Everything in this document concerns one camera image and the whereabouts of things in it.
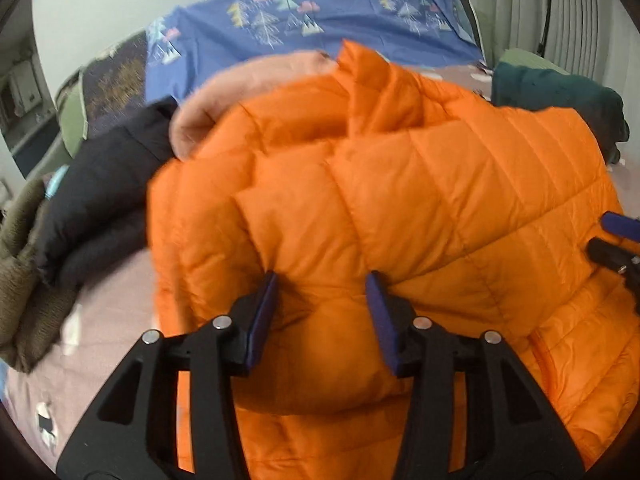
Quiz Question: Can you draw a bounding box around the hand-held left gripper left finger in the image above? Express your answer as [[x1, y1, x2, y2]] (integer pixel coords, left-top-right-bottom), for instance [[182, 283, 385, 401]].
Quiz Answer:
[[56, 270, 279, 480]]

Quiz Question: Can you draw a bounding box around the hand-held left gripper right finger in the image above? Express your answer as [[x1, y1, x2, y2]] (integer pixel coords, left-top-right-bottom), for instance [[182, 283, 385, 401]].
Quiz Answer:
[[365, 270, 586, 480]]

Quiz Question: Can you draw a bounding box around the pink fleece garment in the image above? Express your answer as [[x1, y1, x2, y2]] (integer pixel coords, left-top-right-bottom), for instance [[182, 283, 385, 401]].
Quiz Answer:
[[169, 51, 341, 161]]

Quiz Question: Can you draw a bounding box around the dark green fleece garment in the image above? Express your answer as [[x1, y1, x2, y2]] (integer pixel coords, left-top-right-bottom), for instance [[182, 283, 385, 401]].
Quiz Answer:
[[491, 60, 630, 163]]

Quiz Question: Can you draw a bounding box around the black stand pole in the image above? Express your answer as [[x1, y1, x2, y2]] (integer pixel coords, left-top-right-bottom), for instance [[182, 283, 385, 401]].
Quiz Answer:
[[537, 0, 556, 56]]

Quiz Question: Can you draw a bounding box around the dark gold print pillow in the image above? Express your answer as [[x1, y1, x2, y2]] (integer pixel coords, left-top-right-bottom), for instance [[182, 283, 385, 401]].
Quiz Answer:
[[80, 30, 151, 136]]

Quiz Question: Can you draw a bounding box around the black puffer jacket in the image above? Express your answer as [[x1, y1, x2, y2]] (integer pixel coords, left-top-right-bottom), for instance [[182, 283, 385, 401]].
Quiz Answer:
[[35, 97, 181, 288]]

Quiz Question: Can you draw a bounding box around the white pleated curtain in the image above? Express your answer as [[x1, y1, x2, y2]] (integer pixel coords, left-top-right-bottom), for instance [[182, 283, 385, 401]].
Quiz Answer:
[[510, 0, 621, 91]]

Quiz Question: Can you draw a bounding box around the orange puffer jacket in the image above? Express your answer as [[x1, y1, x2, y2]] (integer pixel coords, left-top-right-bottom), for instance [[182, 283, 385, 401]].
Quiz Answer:
[[146, 40, 640, 480]]

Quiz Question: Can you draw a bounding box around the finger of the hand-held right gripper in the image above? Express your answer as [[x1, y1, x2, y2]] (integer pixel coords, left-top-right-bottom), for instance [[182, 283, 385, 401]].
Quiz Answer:
[[587, 237, 640, 317], [600, 211, 640, 241]]

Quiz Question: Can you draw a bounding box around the blue tree print sheet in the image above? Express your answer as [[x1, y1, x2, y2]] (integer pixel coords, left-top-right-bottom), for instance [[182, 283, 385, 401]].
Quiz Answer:
[[145, 0, 488, 106]]

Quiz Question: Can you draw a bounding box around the white arched doorway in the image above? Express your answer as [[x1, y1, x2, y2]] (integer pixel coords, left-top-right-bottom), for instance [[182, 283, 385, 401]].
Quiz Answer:
[[0, 40, 51, 176]]

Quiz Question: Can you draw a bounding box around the olive brown fleece garment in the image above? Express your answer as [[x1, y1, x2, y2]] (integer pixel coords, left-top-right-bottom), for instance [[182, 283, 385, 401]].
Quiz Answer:
[[0, 177, 78, 373]]

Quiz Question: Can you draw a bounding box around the green pillow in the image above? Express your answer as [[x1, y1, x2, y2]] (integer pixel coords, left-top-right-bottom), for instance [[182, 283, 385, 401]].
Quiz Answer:
[[56, 72, 91, 153], [500, 47, 571, 76]]

